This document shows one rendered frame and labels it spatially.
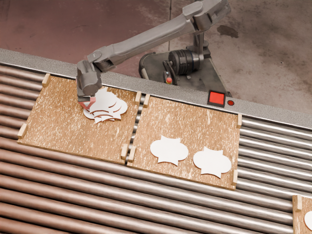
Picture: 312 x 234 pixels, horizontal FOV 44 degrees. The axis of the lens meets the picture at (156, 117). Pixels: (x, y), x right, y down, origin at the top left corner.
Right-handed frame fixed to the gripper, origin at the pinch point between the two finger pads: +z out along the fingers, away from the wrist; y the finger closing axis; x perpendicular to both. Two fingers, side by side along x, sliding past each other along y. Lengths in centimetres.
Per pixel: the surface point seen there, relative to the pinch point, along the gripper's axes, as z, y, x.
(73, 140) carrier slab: 4.5, 15.6, -6.2
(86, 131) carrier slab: 4.4, 12.1, -0.9
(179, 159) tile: 2.8, 29.3, 32.6
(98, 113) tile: 1.0, 6.5, 4.3
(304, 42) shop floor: 93, -128, 199
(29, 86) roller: 6.8, -15.5, -22.7
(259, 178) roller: 6, 40, 62
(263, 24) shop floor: 94, -153, 169
